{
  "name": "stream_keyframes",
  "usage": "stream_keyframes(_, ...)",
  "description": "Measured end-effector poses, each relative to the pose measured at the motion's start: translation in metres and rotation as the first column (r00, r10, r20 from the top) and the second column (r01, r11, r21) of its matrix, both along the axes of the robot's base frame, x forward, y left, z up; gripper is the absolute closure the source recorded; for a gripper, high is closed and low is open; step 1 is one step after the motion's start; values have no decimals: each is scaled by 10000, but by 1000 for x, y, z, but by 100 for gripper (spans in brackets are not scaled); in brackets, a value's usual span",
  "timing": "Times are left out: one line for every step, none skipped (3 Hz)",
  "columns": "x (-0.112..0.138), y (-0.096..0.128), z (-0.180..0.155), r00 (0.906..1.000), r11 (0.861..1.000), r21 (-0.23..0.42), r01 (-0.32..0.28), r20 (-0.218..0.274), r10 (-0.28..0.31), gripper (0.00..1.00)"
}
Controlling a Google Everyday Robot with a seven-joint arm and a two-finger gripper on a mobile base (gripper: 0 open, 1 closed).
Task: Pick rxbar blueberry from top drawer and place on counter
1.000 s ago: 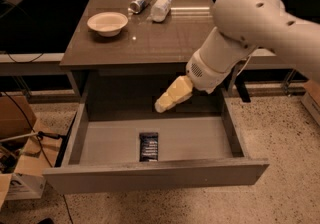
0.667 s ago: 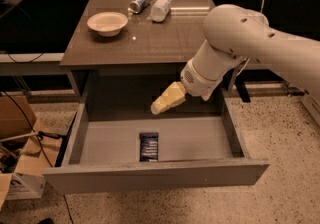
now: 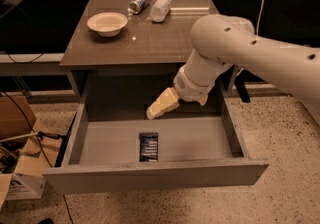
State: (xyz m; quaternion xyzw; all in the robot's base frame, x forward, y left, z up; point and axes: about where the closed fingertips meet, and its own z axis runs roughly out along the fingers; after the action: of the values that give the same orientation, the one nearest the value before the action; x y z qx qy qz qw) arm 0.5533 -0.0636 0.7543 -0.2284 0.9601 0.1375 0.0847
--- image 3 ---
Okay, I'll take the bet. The grey cabinet with counter top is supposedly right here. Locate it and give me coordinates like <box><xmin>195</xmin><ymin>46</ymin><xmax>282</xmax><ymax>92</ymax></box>
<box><xmin>59</xmin><ymin>0</ymin><xmax>247</xmax><ymax>102</ymax></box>

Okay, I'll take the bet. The white cable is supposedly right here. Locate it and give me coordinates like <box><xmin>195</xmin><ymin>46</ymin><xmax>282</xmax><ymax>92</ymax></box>
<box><xmin>235</xmin><ymin>0</ymin><xmax>265</xmax><ymax>79</ymax></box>

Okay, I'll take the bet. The black cable on floor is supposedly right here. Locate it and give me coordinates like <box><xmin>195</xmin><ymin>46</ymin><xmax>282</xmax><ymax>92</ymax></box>
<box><xmin>0</xmin><ymin>91</ymin><xmax>75</xmax><ymax>224</ymax></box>

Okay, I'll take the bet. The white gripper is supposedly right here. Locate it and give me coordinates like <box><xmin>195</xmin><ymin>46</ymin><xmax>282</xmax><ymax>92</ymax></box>
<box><xmin>146</xmin><ymin>67</ymin><xmax>215</xmax><ymax>120</ymax></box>

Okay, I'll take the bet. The open grey top drawer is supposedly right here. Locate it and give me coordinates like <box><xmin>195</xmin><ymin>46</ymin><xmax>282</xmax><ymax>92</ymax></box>
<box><xmin>44</xmin><ymin>72</ymin><xmax>269</xmax><ymax>194</ymax></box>

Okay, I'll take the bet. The clear plastic water bottle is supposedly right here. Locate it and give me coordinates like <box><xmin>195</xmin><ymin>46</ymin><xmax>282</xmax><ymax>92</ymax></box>
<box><xmin>150</xmin><ymin>0</ymin><xmax>172</xmax><ymax>23</ymax></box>

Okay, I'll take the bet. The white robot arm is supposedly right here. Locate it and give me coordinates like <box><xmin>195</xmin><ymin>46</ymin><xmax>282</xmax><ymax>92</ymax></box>
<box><xmin>146</xmin><ymin>15</ymin><xmax>320</xmax><ymax>120</ymax></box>

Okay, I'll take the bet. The white bowl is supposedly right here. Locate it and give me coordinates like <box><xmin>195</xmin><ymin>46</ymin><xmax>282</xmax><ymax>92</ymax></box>
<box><xmin>87</xmin><ymin>12</ymin><xmax>128</xmax><ymax>37</ymax></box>

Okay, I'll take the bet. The white printed cardboard box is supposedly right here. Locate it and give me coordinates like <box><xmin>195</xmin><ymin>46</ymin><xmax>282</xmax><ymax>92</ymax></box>
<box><xmin>0</xmin><ymin>136</ymin><xmax>62</xmax><ymax>207</ymax></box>

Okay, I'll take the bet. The blueberry rxbar dark wrapper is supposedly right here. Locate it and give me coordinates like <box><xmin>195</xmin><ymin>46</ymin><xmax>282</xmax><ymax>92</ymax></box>
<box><xmin>139</xmin><ymin>132</ymin><xmax>158</xmax><ymax>162</ymax></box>

